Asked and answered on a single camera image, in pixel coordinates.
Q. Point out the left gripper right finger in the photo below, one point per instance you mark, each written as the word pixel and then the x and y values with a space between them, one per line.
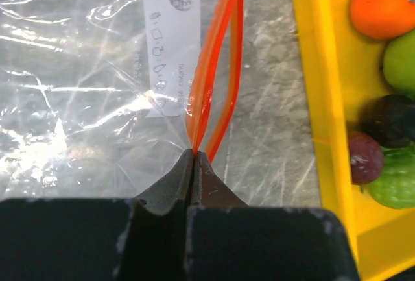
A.
pixel 228 240

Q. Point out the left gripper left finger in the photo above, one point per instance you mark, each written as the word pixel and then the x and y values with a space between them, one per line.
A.
pixel 138 238

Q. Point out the maroon toy passion fruit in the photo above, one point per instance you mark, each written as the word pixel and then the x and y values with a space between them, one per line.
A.
pixel 366 158

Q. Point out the clear zip top bag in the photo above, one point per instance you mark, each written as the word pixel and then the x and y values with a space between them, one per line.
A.
pixel 99 98

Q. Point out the bumpy green toy fruit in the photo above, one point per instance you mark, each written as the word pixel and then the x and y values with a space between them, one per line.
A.
pixel 394 188

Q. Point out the dark purple toy plum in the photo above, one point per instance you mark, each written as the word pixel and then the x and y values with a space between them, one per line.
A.
pixel 389 120

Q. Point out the yellow plastic tray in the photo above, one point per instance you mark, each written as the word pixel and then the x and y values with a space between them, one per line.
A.
pixel 341 69

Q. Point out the green toy apple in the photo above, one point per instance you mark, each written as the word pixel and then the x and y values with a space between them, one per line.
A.
pixel 398 62

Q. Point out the orange toy tangerine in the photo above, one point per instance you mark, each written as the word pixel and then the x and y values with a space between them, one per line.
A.
pixel 382 19

